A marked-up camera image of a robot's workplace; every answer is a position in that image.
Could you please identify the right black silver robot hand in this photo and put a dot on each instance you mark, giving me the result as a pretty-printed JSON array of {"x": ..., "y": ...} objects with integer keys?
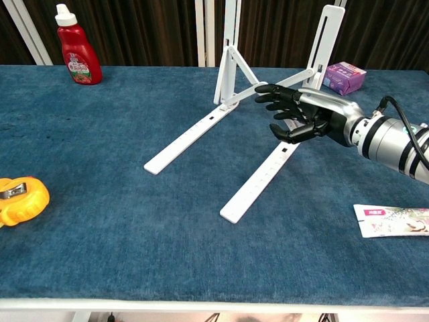
[{"x": 332, "y": 110}]

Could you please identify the white folding laptop stand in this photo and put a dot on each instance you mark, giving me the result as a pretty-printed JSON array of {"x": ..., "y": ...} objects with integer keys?
[{"x": 187, "y": 141}]

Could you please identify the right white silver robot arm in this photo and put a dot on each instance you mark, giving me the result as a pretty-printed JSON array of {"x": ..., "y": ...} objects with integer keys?
[{"x": 388, "y": 141}]

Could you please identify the purple tissue pack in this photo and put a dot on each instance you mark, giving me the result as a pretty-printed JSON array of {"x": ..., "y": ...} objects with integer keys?
[{"x": 345, "y": 78}]

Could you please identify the dark pleated curtain panel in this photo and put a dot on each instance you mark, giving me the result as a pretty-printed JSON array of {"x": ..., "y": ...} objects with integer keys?
[
  {"x": 140, "y": 33},
  {"x": 10, "y": 43},
  {"x": 388, "y": 30},
  {"x": 278, "y": 30}
]

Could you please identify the white printed sachet packet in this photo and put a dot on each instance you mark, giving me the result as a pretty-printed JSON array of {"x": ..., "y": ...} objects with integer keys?
[{"x": 388, "y": 221}]

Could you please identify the blue table cloth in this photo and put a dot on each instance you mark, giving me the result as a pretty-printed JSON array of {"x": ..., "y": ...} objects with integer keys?
[{"x": 134, "y": 234}]

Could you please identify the red ketchup bottle white cap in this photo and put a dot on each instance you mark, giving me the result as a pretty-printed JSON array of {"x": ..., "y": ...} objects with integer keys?
[{"x": 80, "y": 50}]

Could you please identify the yellow tape measure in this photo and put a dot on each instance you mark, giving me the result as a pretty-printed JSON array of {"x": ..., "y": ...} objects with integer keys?
[{"x": 30, "y": 201}]

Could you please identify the white frame post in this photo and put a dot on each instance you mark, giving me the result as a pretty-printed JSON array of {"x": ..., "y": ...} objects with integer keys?
[
  {"x": 204, "y": 33},
  {"x": 342, "y": 2},
  {"x": 31, "y": 37}
]

